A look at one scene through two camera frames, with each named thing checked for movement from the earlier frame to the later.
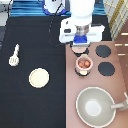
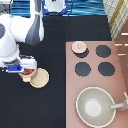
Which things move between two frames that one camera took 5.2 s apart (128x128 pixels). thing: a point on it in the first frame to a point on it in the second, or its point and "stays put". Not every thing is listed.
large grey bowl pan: [96, 108] stays put
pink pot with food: [83, 64] to [28, 74]
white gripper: [80, 34] to [20, 63]
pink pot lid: [78, 49] stays put
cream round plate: [39, 77] stays put
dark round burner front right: [106, 68] stays put
